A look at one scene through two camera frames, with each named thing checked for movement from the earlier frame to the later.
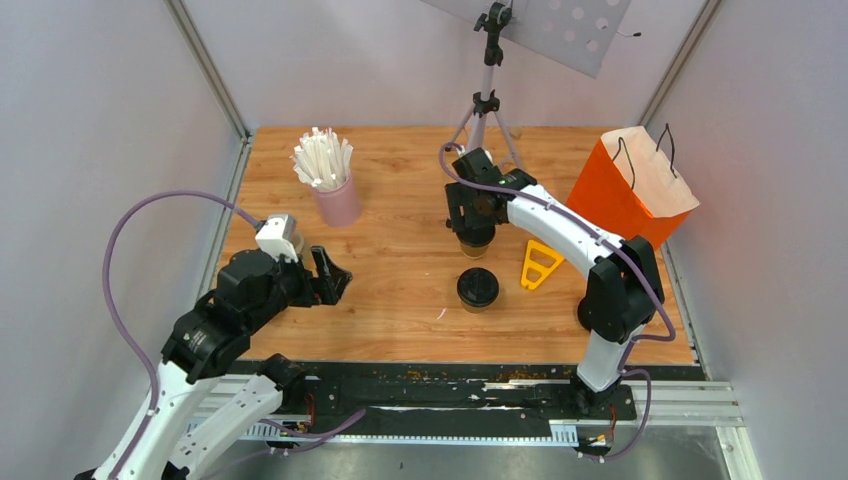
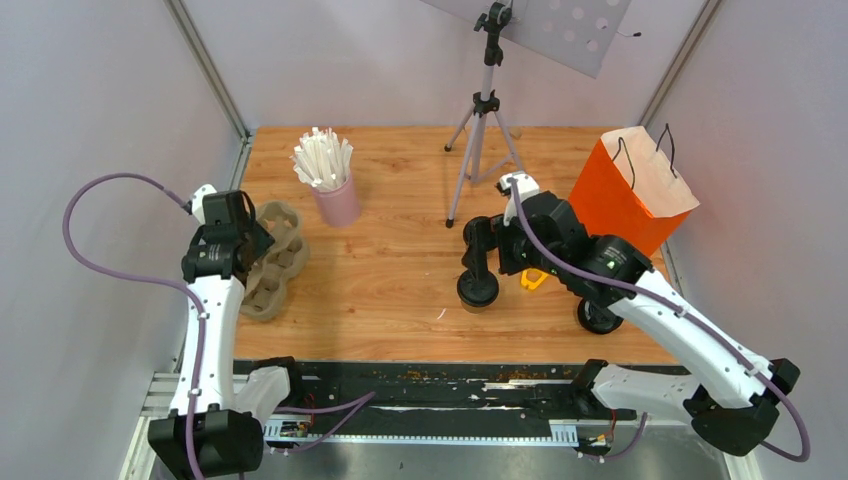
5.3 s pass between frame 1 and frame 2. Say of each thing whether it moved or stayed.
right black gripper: moved
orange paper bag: stayed
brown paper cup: stayed
